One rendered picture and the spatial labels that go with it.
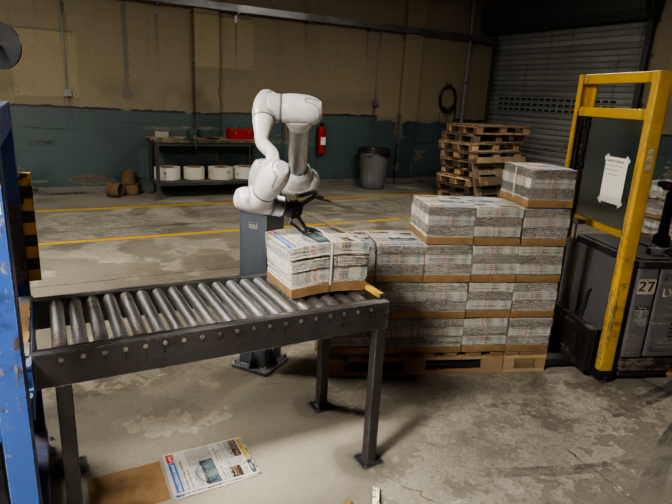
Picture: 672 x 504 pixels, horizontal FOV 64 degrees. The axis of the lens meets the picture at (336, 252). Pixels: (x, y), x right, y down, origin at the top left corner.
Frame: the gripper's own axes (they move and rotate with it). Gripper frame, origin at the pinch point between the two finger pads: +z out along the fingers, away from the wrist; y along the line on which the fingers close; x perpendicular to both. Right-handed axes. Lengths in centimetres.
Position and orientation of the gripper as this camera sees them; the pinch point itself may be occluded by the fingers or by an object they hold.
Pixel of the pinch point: (323, 215)
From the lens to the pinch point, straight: 239.5
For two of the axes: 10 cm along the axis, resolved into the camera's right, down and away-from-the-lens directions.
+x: 4.7, 2.7, -8.4
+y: -2.6, 9.5, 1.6
